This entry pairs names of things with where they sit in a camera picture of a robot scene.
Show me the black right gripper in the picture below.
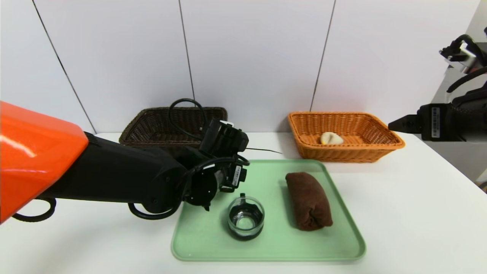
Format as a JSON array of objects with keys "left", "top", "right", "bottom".
[{"left": 388, "top": 98, "right": 487, "bottom": 142}]

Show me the yellow-topped egg tart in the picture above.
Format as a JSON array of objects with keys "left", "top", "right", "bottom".
[{"left": 320, "top": 132, "right": 344, "bottom": 145}]

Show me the brown towel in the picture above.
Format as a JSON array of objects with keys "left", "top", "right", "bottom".
[{"left": 285, "top": 172, "right": 334, "bottom": 231}]

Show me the glass cup with black base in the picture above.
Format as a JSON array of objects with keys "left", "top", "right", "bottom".
[{"left": 228, "top": 193, "right": 266, "bottom": 241}]

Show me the orange wicker basket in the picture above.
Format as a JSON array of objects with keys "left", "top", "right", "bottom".
[{"left": 288, "top": 111, "right": 406, "bottom": 163}]

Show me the dark brown wicker basket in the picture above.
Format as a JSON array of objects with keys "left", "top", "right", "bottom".
[{"left": 119, "top": 107, "right": 229, "bottom": 150}]

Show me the thin black zip tie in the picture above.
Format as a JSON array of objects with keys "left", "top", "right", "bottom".
[{"left": 247, "top": 147, "right": 283, "bottom": 155}]

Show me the light green plastic tray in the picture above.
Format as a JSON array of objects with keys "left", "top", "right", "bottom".
[{"left": 171, "top": 159, "right": 367, "bottom": 263}]

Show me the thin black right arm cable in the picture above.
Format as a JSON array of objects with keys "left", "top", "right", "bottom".
[{"left": 446, "top": 27, "right": 487, "bottom": 94}]

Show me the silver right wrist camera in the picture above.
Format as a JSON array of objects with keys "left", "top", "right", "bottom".
[{"left": 439, "top": 40, "right": 478, "bottom": 73}]

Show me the black left camera bracket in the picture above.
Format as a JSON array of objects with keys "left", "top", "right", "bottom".
[{"left": 199, "top": 118, "right": 250, "bottom": 157}]

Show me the black left camera cable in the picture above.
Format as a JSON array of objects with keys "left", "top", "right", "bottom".
[{"left": 169, "top": 98, "right": 208, "bottom": 142}]

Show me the black cable with white label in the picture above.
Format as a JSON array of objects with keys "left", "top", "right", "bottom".
[{"left": 127, "top": 155, "right": 251, "bottom": 221}]

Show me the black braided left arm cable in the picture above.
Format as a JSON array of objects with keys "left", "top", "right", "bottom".
[{"left": 11, "top": 197, "right": 57, "bottom": 223}]

